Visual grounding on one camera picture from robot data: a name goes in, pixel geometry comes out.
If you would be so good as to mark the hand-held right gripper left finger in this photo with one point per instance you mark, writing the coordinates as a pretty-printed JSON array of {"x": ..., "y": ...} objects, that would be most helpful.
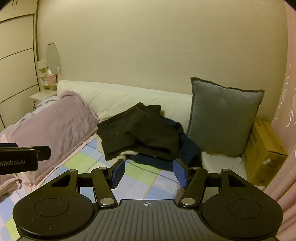
[{"x": 117, "y": 172}]

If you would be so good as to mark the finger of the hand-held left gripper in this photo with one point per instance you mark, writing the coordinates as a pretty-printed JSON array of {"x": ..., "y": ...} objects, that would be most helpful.
[{"x": 44, "y": 153}]

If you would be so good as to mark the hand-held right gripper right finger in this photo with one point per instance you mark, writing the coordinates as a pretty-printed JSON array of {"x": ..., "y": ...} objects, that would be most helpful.
[{"x": 180, "y": 172}]

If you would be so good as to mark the black pants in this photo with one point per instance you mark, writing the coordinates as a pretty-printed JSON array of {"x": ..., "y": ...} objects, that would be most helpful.
[{"x": 138, "y": 129}]

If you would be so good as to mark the white garment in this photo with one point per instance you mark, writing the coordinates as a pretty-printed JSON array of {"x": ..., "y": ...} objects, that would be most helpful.
[{"x": 129, "y": 153}]

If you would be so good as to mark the plaid bed sheet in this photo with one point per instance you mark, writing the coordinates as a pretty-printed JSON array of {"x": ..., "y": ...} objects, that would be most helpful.
[{"x": 143, "y": 176}]

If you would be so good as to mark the navy garment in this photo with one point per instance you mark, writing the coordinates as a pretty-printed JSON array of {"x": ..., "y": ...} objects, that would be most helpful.
[{"x": 148, "y": 160}]

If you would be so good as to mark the striped light cloth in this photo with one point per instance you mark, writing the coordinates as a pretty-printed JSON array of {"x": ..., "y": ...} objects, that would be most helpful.
[{"x": 46, "y": 102}]

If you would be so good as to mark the grey cushion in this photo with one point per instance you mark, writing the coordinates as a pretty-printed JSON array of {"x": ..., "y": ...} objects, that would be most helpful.
[{"x": 222, "y": 115}]

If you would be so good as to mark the white padded bed cushion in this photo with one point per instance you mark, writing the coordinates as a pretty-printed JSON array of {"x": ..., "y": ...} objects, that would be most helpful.
[{"x": 129, "y": 102}]

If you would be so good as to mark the yellow cardboard box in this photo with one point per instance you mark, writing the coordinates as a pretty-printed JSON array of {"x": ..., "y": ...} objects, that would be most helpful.
[{"x": 266, "y": 148}]

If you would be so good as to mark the oval mirror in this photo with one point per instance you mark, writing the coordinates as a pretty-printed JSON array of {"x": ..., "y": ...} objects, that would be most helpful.
[{"x": 52, "y": 55}]

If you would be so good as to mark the cream wardrobe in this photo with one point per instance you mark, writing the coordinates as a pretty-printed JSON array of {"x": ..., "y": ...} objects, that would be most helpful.
[{"x": 16, "y": 58}]

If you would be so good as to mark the pink curtain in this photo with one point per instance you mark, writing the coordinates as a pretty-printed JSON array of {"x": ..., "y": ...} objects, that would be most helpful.
[{"x": 286, "y": 92}]

